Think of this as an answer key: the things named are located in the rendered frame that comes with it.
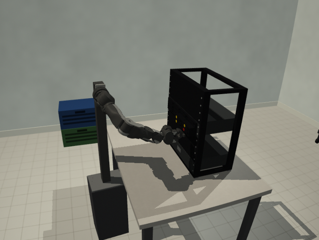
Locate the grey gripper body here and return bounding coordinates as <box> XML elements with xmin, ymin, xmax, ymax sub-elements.
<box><xmin>160</xmin><ymin>125</ymin><xmax>174</xmax><ymax>145</ymax></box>

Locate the black server rack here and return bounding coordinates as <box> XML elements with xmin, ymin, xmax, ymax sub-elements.
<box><xmin>167</xmin><ymin>68</ymin><xmax>248</xmax><ymax>179</ymax></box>

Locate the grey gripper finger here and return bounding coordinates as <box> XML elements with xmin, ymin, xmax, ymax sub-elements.
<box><xmin>173</xmin><ymin>133</ymin><xmax>185</xmax><ymax>143</ymax></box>
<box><xmin>172</xmin><ymin>128</ymin><xmax>185</xmax><ymax>136</ymax></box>

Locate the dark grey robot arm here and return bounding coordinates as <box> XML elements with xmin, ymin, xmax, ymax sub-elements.
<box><xmin>93</xmin><ymin>84</ymin><xmax>162</xmax><ymax>144</ymax></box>

